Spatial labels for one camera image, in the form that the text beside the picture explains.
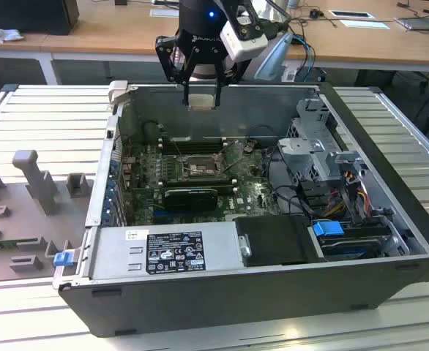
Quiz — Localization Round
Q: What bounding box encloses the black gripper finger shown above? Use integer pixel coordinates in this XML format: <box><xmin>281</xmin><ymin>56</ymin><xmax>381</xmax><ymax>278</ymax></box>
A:
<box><xmin>214</xmin><ymin>57</ymin><xmax>254</xmax><ymax>109</ymax></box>
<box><xmin>154</xmin><ymin>35</ymin><xmax>197</xmax><ymax>110</ymax></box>

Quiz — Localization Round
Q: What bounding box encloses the silver CPU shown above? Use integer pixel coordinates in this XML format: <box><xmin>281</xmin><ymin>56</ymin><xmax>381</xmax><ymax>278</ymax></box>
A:
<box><xmin>187</xmin><ymin>93</ymin><xmax>217</xmax><ymax>111</ymax></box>

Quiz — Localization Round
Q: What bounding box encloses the metal socket cover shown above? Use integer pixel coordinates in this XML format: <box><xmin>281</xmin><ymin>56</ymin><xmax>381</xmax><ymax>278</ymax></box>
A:
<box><xmin>214</xmin><ymin>140</ymin><xmax>247</xmax><ymax>173</ymax></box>

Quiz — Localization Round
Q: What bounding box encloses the metal locking lever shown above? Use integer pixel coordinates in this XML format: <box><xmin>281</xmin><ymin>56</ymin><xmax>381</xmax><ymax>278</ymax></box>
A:
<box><xmin>173</xmin><ymin>140</ymin><xmax>186</xmax><ymax>167</ymax></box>
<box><xmin>223</xmin><ymin>155</ymin><xmax>245</xmax><ymax>173</ymax></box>

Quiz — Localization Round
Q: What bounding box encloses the CPU socket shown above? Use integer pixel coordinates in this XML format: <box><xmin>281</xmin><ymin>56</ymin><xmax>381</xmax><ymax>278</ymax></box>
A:
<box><xmin>182</xmin><ymin>154</ymin><xmax>220</xmax><ymax>179</ymax></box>

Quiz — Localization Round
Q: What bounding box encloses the wooden desk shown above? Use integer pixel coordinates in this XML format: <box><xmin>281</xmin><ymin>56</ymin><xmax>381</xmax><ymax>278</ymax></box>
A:
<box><xmin>0</xmin><ymin>0</ymin><xmax>429</xmax><ymax>73</ymax></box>

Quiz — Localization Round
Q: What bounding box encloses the pale blue teach pendant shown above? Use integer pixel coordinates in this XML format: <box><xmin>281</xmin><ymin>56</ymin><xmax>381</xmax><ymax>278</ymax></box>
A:
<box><xmin>254</xmin><ymin>32</ymin><xmax>294</xmax><ymax>82</ymax></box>

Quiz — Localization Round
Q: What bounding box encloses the green motherboard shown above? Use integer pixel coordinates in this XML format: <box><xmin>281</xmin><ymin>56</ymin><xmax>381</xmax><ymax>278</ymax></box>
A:
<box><xmin>121</xmin><ymin>140</ymin><xmax>285</xmax><ymax>226</ymax></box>

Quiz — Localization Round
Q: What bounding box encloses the metal drive cage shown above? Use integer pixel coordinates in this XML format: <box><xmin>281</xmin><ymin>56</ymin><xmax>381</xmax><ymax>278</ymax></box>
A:
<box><xmin>276</xmin><ymin>97</ymin><xmax>365</xmax><ymax>184</ymax></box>

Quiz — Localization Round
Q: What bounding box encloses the black graphics card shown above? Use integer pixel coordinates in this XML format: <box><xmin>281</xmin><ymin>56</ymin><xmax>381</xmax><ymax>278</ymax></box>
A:
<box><xmin>164</xmin><ymin>188</ymin><xmax>218</xmax><ymax>212</ymax></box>

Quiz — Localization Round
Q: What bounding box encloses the black box on desk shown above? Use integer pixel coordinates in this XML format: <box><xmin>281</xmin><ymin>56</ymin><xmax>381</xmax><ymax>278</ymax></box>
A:
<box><xmin>0</xmin><ymin>0</ymin><xmax>80</xmax><ymax>37</ymax></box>

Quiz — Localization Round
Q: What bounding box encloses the black plastic shroud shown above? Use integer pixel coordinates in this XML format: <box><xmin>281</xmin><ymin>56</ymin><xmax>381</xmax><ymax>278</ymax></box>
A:
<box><xmin>233</xmin><ymin>215</ymin><xmax>327</xmax><ymax>267</ymax></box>

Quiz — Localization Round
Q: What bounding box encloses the black power supply label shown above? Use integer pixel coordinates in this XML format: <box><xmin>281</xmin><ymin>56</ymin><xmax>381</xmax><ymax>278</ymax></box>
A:
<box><xmin>146</xmin><ymin>230</ymin><xmax>205</xmax><ymax>276</ymax></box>

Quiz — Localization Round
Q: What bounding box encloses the crumpled white paper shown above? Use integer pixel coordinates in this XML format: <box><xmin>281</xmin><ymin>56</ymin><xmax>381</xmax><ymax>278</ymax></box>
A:
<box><xmin>0</xmin><ymin>20</ymin><xmax>25</xmax><ymax>44</ymax></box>

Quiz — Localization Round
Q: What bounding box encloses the white paper sheet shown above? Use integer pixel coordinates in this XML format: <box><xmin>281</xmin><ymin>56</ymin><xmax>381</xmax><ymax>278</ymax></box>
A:
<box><xmin>340</xmin><ymin>18</ymin><xmax>393</xmax><ymax>31</ymax></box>

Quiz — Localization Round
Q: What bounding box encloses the blue disk carrier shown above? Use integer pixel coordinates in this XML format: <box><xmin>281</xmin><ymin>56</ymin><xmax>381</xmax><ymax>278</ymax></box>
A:
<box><xmin>312</xmin><ymin>220</ymin><xmax>343</xmax><ymax>238</ymax></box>

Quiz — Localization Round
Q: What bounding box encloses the silver power supply unit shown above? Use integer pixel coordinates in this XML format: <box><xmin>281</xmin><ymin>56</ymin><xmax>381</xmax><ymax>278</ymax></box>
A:
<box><xmin>89</xmin><ymin>222</ymin><xmax>245</xmax><ymax>282</ymax></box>

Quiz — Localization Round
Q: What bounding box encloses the grey parts rack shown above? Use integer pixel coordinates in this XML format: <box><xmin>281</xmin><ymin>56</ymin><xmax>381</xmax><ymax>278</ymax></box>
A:
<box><xmin>0</xmin><ymin>149</ymin><xmax>95</xmax><ymax>284</ymax></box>

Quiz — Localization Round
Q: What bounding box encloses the black open PC case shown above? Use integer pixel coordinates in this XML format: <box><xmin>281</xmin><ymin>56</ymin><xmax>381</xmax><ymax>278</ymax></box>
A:
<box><xmin>51</xmin><ymin>80</ymin><xmax>429</xmax><ymax>339</ymax></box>

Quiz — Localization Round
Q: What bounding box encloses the grey tablet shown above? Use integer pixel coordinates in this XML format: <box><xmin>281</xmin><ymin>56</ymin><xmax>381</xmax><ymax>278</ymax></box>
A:
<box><xmin>393</xmin><ymin>16</ymin><xmax>429</xmax><ymax>32</ymax></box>

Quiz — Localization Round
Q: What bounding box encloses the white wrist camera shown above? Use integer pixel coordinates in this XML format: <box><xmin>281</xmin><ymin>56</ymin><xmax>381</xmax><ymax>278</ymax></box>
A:
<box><xmin>220</xmin><ymin>17</ymin><xmax>269</xmax><ymax>62</ymax></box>

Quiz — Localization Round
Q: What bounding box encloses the grey case release handle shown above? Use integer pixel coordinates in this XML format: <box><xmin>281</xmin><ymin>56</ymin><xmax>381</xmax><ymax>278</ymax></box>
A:
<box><xmin>108</xmin><ymin>80</ymin><xmax>130</xmax><ymax>109</ymax></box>

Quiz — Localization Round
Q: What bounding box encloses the black internal cable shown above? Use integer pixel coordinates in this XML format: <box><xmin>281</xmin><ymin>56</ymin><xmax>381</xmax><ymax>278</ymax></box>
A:
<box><xmin>262</xmin><ymin>146</ymin><xmax>313</xmax><ymax>217</ymax></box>

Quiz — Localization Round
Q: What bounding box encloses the blue cable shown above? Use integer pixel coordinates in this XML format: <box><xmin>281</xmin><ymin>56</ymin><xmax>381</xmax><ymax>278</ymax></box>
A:
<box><xmin>291</xmin><ymin>34</ymin><xmax>316</xmax><ymax>82</ymax></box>

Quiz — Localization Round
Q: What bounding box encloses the coloured wire bundle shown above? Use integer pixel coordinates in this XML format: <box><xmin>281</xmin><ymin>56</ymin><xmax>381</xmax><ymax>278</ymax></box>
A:
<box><xmin>324</xmin><ymin>182</ymin><xmax>370</xmax><ymax>217</ymax></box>

